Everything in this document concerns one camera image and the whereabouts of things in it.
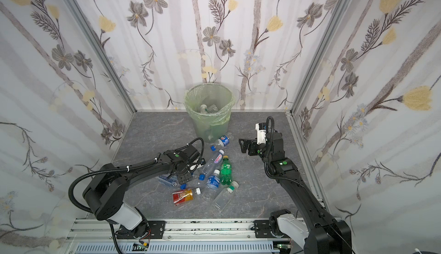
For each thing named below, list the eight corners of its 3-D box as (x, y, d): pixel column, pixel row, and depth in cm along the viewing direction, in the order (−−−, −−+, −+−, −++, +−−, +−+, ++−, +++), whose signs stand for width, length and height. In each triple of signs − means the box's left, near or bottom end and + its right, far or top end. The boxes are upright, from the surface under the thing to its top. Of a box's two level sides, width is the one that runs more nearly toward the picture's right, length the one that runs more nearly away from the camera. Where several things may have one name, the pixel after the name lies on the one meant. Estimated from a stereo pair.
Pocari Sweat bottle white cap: (200, 197, 84) (199, 194, 80) (214, 170, 93) (214, 167, 89) (210, 203, 82) (210, 200, 78) (224, 175, 91) (225, 172, 87)
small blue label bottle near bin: (211, 149, 102) (210, 145, 98) (228, 135, 109) (228, 130, 106) (216, 154, 100) (216, 150, 96) (233, 139, 107) (234, 134, 104)
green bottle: (220, 185, 88) (220, 181, 84) (220, 158, 98) (220, 153, 94) (232, 185, 88) (232, 181, 84) (231, 158, 98) (231, 153, 95)
